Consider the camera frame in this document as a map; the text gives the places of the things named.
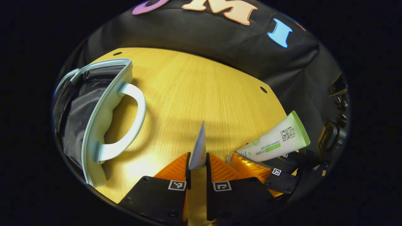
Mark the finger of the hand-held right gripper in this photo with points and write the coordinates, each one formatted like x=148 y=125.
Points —
x=279 y=182
x=296 y=156

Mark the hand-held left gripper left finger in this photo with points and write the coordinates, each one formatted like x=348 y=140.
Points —
x=157 y=197

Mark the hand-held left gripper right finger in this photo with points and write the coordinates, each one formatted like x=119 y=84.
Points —
x=238 y=197

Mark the large white cream tube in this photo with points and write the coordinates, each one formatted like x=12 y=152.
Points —
x=276 y=141

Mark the small white cream tube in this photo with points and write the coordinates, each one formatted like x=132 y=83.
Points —
x=198 y=147

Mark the white suitcase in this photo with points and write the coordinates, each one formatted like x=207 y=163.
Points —
x=103 y=110

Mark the black backdrop cloth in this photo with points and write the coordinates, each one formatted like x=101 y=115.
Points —
x=220 y=44

